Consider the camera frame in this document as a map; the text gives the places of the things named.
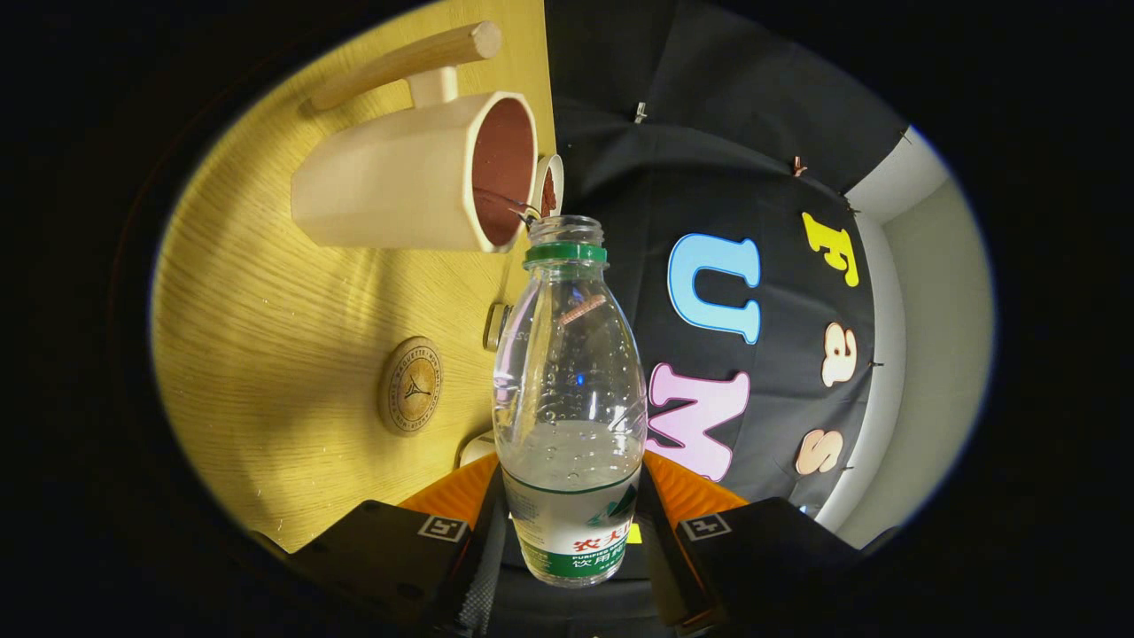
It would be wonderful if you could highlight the beige cup with wooden handle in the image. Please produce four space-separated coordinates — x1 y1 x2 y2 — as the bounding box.
291 21 539 254

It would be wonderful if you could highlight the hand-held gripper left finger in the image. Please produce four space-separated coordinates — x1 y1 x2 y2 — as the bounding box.
251 453 511 638

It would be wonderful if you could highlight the wooden table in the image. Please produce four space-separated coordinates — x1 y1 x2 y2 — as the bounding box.
151 0 557 555

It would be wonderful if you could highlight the striped straw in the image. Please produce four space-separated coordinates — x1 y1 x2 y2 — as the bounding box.
557 293 609 326

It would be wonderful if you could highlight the black backdrop cloth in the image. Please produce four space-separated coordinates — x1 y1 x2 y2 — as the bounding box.
542 0 915 524

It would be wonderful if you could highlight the clear plastic juice bottle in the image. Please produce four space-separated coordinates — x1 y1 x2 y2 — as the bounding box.
493 215 649 588

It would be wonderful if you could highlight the white toaster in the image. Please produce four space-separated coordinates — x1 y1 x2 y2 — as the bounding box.
458 431 499 471

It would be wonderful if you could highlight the round wooden coaster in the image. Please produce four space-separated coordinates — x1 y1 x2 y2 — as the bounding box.
378 336 443 437

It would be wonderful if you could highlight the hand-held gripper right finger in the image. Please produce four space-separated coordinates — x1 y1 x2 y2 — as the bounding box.
633 450 897 637

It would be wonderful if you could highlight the small white plate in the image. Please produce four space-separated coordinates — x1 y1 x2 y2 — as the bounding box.
534 154 565 219

